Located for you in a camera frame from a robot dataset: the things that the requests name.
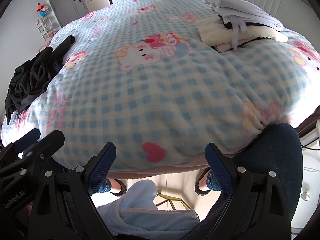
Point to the black sandal left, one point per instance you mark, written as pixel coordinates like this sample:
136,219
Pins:
115,187

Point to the gold metal stool frame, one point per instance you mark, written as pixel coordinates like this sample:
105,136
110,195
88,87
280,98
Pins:
173,203

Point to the black sandal right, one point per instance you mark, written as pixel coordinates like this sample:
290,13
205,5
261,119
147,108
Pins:
201,187

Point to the Hello Kitty checkered blanket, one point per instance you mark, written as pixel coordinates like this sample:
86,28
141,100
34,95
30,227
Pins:
139,75

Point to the folded pink garment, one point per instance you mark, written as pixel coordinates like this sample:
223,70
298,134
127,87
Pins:
227,47

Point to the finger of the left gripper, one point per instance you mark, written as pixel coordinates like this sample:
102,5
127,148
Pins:
27,140
50,144

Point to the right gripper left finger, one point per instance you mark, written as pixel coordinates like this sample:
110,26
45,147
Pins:
98,168

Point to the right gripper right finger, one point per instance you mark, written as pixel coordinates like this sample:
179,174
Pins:
221,169

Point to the light blue towel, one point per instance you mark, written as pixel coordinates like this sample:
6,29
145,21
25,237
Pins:
135,214

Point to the black clothes pile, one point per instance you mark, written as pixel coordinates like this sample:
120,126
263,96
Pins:
32,78

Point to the operator leg in jeans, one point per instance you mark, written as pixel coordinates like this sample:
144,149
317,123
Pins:
267,181

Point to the black sandal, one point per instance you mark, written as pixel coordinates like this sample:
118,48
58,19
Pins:
201,187
115,187

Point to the white small shelf rack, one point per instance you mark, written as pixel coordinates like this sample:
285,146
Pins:
45,28

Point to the red blue toy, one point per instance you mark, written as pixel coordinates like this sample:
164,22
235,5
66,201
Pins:
42,9

